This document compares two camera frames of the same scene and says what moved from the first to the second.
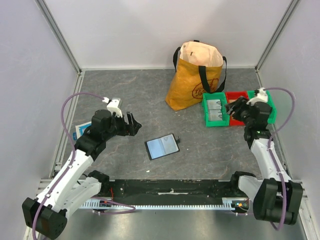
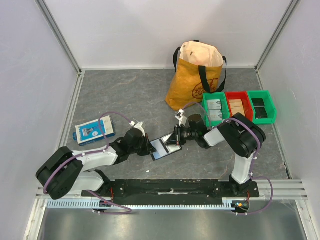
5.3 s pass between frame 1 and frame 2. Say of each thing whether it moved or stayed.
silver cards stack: stayed
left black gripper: moved
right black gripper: moved
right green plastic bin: stayed
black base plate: stayed
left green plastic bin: stayed
